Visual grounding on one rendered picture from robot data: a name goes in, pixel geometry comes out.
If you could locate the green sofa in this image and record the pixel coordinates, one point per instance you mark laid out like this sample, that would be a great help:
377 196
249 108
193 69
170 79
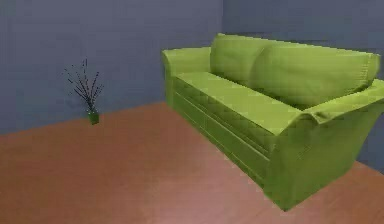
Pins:
246 106

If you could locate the twig plant in green pot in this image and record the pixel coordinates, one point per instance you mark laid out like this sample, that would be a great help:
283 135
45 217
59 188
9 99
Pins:
93 116

